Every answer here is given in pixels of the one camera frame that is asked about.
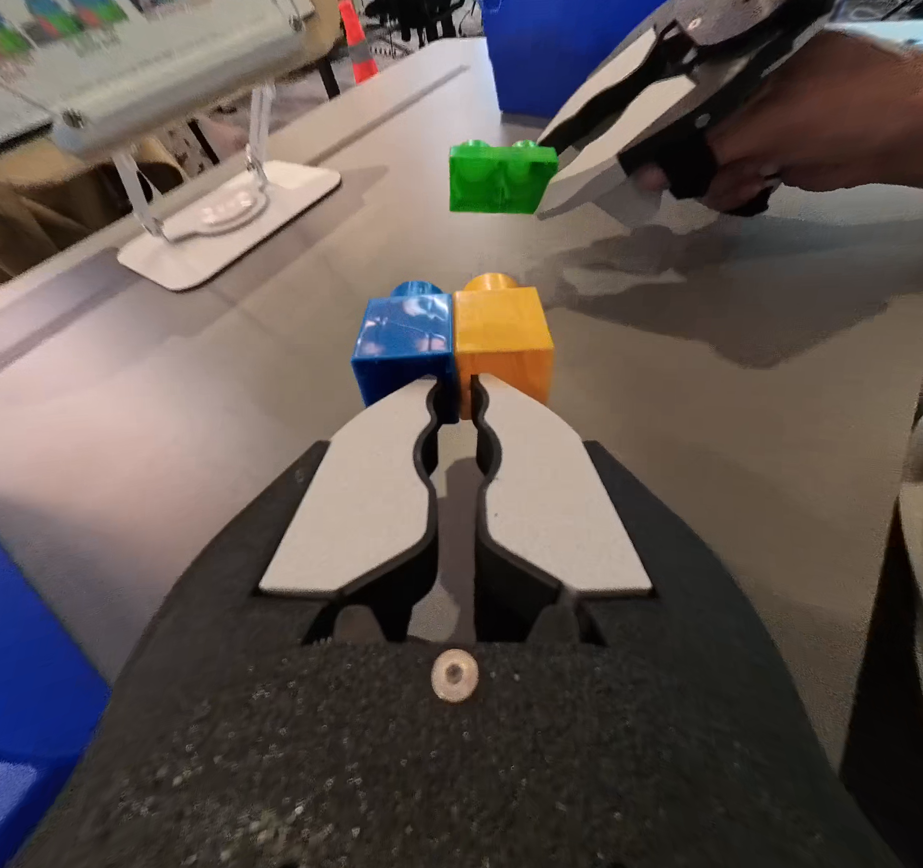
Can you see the blue plastic bin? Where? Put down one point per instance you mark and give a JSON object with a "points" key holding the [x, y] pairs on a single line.
{"points": [[43, 702], [548, 46]]}

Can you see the yellow single-stud toy block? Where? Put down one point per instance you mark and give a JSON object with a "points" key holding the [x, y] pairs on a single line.
{"points": [[501, 334]]}

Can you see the green two-stud toy block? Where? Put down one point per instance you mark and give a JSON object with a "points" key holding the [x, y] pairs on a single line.
{"points": [[497, 179]]}

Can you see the blue single-stud toy block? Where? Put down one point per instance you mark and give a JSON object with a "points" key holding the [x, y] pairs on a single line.
{"points": [[400, 334]]}

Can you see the printed instruction sheet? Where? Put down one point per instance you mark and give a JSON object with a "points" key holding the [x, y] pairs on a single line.
{"points": [[108, 9]]}

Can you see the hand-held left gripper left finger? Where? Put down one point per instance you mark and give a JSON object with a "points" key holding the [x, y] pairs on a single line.
{"points": [[353, 514]]}

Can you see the person's right forearm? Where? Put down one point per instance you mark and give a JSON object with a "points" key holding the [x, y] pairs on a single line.
{"points": [[905, 118]]}

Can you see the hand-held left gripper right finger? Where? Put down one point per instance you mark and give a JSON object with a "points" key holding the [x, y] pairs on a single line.
{"points": [[562, 514]]}

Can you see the person's beige trousers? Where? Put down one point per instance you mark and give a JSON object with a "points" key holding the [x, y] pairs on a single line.
{"points": [[912, 493]]}

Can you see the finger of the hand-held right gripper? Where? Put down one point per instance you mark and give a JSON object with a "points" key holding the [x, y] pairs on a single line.
{"points": [[598, 161], [613, 82]]}

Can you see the orange traffic cone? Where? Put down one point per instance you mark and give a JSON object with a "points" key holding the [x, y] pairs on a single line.
{"points": [[358, 46]]}

